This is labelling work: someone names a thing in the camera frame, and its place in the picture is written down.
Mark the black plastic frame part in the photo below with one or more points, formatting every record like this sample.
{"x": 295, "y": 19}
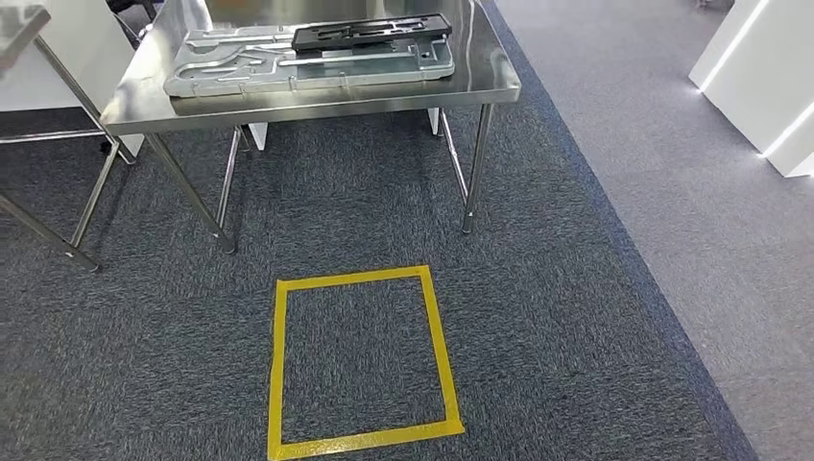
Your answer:
{"x": 369, "y": 35}

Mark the steel workbench table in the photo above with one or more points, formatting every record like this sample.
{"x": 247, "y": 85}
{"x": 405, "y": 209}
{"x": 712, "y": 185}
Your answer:
{"x": 483, "y": 76}

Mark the aluminium fixture plate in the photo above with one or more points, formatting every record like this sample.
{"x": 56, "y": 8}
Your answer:
{"x": 356, "y": 73}

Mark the yellow floor tape square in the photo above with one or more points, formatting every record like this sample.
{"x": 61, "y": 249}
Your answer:
{"x": 276, "y": 369}

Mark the white display cabinet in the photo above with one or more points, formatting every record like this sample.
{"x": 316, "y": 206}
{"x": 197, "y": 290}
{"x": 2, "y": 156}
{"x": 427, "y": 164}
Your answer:
{"x": 750, "y": 63}

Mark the steel frame table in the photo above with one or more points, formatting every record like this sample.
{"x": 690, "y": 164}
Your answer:
{"x": 19, "y": 32}

